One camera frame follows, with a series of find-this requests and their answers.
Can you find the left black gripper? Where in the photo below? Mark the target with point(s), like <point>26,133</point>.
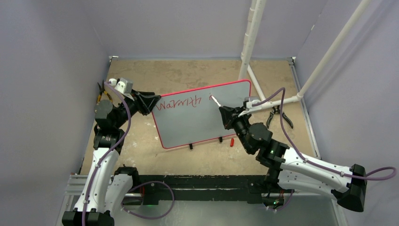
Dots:
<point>145,104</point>

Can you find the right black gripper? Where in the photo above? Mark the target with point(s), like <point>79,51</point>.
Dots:
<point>230,116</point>

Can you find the white red marker pen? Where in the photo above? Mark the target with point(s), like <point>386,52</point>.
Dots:
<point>215,100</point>

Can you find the pink framed whiteboard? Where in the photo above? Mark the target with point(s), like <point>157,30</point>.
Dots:
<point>191,116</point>

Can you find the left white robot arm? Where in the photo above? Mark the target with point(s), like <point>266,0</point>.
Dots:
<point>103,162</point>

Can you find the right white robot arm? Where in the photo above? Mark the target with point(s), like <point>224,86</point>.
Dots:
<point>289,170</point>

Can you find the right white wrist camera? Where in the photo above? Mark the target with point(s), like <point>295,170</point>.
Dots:
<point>248,106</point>

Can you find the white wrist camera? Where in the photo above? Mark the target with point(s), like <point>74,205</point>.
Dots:
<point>248,106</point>
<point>123,86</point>

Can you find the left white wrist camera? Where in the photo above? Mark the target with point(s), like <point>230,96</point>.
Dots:
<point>123,86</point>

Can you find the yellow handled pliers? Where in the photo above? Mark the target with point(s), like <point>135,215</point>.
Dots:
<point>102,92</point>

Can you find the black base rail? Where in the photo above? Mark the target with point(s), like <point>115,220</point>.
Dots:
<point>246,188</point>

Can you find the aluminium frame rail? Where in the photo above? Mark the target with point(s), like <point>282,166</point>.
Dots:
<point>294,198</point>

